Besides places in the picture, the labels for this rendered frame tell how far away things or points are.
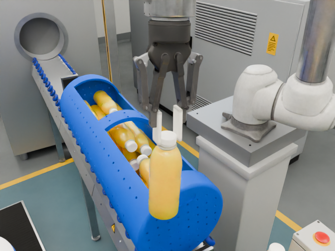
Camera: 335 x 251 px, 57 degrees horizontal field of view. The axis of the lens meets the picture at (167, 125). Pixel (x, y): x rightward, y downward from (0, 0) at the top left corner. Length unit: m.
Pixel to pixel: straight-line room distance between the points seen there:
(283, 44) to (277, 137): 1.05
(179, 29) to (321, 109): 0.76
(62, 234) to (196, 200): 1.65
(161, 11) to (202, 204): 0.56
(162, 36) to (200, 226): 0.61
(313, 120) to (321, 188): 1.74
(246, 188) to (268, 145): 0.20
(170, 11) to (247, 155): 0.83
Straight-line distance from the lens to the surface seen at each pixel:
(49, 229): 2.46
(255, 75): 1.22
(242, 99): 1.25
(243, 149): 1.25
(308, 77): 1.14
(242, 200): 1.38
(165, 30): 0.53
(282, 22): 2.26
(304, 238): 0.94
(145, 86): 0.56
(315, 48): 1.09
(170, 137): 0.61
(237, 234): 1.53
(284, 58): 2.29
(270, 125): 1.39
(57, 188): 2.76
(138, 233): 0.83
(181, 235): 0.93
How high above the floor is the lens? 1.78
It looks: 32 degrees down
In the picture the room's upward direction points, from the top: straight up
